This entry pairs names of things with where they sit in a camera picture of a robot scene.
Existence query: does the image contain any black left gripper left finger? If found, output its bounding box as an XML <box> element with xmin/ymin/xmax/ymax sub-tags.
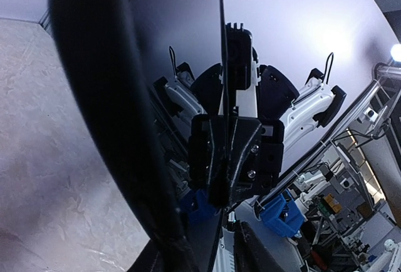
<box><xmin>130</xmin><ymin>239</ymin><xmax>175</xmax><ymax>272</ymax></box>

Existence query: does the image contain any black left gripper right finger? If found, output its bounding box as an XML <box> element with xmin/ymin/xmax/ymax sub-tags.
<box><xmin>234</xmin><ymin>221</ymin><xmax>301</xmax><ymax>271</ymax></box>

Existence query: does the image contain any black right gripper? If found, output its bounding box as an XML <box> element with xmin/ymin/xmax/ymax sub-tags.
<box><xmin>230</xmin><ymin>117</ymin><xmax>284</xmax><ymax>204</ymax></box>

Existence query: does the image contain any small silver-edged phone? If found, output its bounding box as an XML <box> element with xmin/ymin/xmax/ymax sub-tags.
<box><xmin>128</xmin><ymin>0</ymin><xmax>231</xmax><ymax>272</ymax></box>

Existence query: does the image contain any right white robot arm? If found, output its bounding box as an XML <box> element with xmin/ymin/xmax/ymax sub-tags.
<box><xmin>234</xmin><ymin>65</ymin><xmax>346</xmax><ymax>196</ymax></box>

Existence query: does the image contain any blue storage bin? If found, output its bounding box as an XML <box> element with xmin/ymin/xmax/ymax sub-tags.
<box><xmin>259</xmin><ymin>190</ymin><xmax>305</xmax><ymax>238</ymax></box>

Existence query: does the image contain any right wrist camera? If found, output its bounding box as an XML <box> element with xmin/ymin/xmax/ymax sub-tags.
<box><xmin>226</xmin><ymin>23</ymin><xmax>258</xmax><ymax>91</ymax></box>

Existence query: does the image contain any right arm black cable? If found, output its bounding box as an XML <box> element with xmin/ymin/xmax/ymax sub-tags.
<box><xmin>324</xmin><ymin>51</ymin><xmax>335</xmax><ymax>86</ymax></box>

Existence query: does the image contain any right aluminium frame post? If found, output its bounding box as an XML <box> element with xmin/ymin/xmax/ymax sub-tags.
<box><xmin>38</xmin><ymin>11</ymin><xmax>51</xmax><ymax>33</ymax></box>

